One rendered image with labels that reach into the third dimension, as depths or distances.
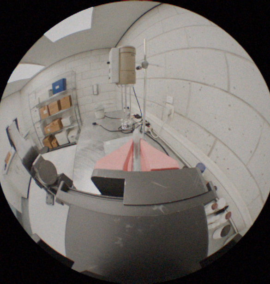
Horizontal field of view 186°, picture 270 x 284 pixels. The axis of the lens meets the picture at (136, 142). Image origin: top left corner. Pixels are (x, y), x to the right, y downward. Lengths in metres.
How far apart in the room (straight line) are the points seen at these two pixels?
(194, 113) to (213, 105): 0.13
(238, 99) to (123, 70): 0.51
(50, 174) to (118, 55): 0.50
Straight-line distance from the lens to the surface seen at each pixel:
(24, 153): 0.32
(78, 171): 0.57
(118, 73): 0.46
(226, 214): 0.47
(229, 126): 0.45
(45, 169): 0.24
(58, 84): 2.38
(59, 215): 0.53
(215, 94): 0.47
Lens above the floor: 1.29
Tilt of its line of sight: 36 degrees down
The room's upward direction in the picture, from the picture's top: straight up
